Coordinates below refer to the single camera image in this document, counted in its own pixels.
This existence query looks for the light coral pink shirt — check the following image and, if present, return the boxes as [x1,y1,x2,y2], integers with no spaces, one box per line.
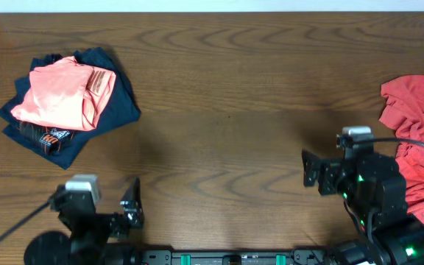
[10,56,116,131]

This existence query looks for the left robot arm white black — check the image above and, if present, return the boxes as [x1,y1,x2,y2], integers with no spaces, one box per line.
[24,174,144,265]

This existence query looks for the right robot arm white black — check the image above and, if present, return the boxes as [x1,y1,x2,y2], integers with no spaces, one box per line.
[302,151,424,265]

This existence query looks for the black orange printed folded shirt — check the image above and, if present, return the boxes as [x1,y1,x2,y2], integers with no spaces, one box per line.
[18,121,77,155]

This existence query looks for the red t-shirt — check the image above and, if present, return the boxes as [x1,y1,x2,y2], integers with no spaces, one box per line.
[379,75,424,224]

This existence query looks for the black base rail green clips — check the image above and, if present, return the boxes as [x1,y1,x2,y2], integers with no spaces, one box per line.
[141,248,325,265]

